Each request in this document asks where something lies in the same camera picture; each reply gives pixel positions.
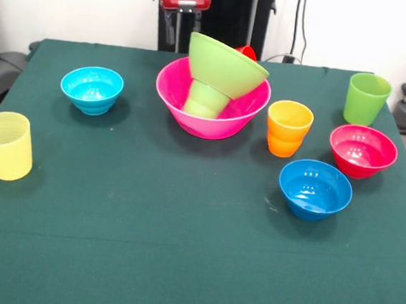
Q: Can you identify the large green bowl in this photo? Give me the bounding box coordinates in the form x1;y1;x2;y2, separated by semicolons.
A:
183;31;274;104

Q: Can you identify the red cup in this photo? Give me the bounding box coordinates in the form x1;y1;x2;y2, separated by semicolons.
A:
233;44;260;63

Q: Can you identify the rounded green cup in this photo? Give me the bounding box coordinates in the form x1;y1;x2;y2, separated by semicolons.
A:
181;78;232;122

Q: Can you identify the large pink bowl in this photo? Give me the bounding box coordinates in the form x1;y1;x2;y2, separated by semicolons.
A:
150;53;275;146

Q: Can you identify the small cyan bowl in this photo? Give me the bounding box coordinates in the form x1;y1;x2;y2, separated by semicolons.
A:
57;63;127;119

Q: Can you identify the orange cup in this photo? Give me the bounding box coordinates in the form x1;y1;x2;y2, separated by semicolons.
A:
263;98;316;161

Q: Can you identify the tall green cup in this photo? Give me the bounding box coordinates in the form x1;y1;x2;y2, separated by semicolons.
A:
342;71;395;129

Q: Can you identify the dark green tablecloth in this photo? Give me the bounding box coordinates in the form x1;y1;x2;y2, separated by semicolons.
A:
0;34;406;304

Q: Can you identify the small blue bowl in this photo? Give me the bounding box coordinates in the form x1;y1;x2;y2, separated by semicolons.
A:
274;156;357;226

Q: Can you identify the yellow cup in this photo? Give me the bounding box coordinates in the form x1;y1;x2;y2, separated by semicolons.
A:
0;110;38;184

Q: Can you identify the small magenta bowl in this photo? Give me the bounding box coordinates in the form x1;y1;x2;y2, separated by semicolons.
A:
325;121;402;183

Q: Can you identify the grey floor cable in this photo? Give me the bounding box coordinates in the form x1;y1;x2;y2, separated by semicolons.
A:
263;52;306;67

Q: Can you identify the black hanging cable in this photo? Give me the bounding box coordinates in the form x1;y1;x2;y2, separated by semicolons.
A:
290;0;314;59

